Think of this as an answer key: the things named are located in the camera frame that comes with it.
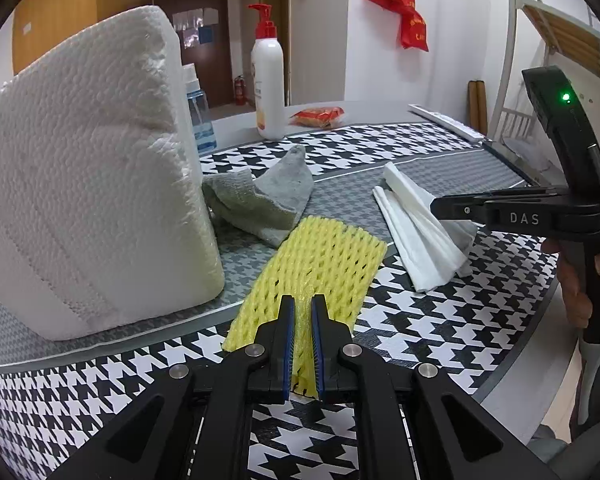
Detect white lotion pump bottle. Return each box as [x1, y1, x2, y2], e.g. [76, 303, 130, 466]
[247, 3, 286, 141]

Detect wooden boards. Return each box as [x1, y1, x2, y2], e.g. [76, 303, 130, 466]
[467, 79, 488, 136]

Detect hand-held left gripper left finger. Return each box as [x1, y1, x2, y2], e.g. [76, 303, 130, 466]
[45, 294, 297, 480]

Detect white foam box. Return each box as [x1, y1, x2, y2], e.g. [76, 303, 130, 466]
[0, 5, 226, 342]

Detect white remote control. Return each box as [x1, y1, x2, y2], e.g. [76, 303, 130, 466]
[409, 104, 486, 143]

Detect metal bunk bed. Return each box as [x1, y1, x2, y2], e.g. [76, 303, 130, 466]
[487, 0, 600, 181]

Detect red snack packet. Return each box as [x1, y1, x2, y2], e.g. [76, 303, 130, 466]
[288, 106, 346, 129]

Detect grey sock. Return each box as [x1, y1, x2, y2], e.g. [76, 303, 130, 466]
[202, 144, 315, 248]

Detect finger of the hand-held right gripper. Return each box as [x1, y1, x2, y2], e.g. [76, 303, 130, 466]
[442, 186, 566, 202]
[430, 193, 488, 222]

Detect dark brown door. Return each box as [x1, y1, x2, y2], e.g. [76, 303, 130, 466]
[152, 0, 231, 108]

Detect wooden wardrobe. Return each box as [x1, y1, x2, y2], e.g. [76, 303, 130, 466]
[11, 0, 153, 76]

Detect yellow foam net sleeve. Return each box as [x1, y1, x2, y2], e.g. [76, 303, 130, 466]
[222, 216, 388, 398]

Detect paper notices on door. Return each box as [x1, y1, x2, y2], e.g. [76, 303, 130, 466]
[172, 7, 220, 48]

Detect red plastic bag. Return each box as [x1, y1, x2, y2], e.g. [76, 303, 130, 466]
[364, 0, 429, 52]

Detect white tissue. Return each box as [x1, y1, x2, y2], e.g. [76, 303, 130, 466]
[372, 161, 479, 293]

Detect blue spray bottle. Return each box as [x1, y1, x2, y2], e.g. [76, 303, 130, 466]
[181, 64, 217, 156]

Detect person's right hand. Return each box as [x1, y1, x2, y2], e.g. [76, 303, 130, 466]
[540, 237, 600, 331]

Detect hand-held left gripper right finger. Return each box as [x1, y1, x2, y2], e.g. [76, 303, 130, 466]
[311, 292, 561, 480]

